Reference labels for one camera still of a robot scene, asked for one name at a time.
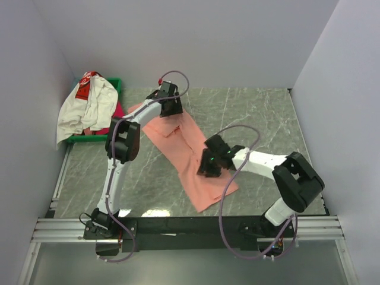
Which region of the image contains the green plastic basket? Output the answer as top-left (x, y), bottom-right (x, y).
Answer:
top-left (65, 78), bottom-right (122, 144)

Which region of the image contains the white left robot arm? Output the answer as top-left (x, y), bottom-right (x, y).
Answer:
top-left (83, 80), bottom-right (183, 240)

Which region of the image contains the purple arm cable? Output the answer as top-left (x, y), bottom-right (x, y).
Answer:
top-left (100, 70), bottom-right (191, 264)
top-left (218, 124), bottom-right (299, 262)

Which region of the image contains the magenta t shirt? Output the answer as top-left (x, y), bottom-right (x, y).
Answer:
top-left (74, 101), bottom-right (125, 137)

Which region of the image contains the aluminium rail frame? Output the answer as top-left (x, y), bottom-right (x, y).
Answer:
top-left (18, 141), bottom-right (359, 284)

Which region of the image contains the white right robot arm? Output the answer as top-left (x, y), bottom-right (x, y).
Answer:
top-left (197, 134), bottom-right (325, 237)

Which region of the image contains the salmon pink t shirt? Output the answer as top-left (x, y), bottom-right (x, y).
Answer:
top-left (142, 110), bottom-right (232, 213)

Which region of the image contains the white t shirt red print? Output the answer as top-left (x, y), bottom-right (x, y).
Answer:
top-left (56, 71), bottom-right (118, 148)

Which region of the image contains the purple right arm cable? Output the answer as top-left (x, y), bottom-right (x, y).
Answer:
top-left (218, 124), bottom-right (299, 262)

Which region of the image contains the black base beam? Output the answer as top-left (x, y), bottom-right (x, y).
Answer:
top-left (83, 216), bottom-right (295, 257)

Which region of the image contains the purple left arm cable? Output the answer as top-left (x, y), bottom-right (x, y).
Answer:
top-left (100, 70), bottom-right (191, 264)

